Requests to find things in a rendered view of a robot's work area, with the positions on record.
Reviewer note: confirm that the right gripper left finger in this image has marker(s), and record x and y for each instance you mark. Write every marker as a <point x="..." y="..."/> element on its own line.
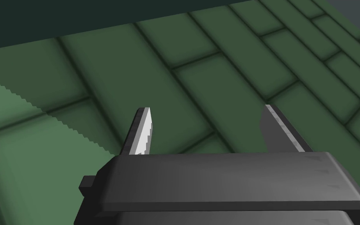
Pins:
<point x="140" y="135"/>

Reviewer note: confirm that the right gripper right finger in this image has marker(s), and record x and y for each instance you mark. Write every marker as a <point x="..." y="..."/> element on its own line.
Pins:
<point x="280" y="134"/>

